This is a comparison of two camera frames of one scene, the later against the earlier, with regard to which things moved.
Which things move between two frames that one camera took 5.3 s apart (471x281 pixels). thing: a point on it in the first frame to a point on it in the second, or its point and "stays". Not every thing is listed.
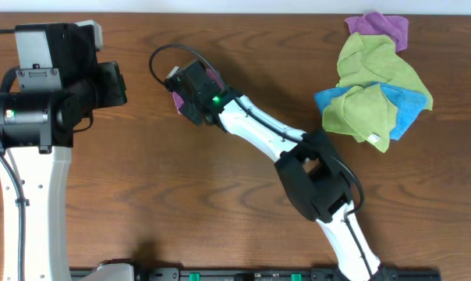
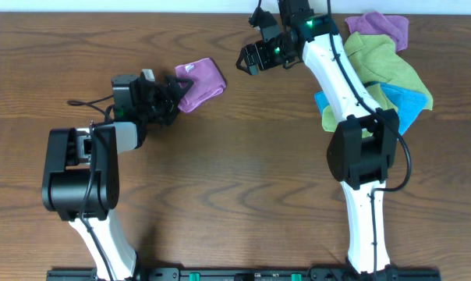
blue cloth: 409,106 stays
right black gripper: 190,113 to 264,62
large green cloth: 366,60 stays
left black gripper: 117,87 to 170,104
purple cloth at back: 374,23 stays
